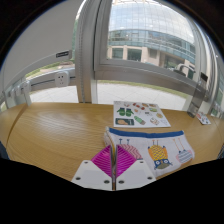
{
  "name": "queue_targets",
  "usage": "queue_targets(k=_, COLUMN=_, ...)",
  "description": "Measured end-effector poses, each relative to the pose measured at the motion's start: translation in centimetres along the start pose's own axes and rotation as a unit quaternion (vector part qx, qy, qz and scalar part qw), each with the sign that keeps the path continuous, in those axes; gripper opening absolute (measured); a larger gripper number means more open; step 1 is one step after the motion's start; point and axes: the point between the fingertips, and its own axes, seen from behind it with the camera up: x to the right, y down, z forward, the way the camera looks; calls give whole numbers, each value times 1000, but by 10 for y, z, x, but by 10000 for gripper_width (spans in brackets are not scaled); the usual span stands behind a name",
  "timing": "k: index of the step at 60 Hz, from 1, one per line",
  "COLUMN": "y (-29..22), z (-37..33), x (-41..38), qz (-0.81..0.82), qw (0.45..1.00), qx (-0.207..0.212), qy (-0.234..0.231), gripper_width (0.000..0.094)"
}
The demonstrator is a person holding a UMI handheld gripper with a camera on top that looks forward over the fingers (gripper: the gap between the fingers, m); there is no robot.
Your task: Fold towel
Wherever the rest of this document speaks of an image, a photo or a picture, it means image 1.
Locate white wall socket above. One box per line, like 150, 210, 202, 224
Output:
54, 70, 70, 89

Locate white power socket row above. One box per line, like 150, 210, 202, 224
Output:
9, 80, 33, 108

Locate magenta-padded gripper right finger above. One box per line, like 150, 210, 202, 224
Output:
114, 144, 157, 192

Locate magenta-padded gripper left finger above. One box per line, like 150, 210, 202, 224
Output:
70, 144, 114, 192

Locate large colourful sticker sheet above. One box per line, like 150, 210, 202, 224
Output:
113, 100, 172, 129

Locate grey window handle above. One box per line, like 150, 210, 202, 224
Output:
174, 63, 196, 80

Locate small colourful sticker sheet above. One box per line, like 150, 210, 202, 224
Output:
195, 111, 212, 126

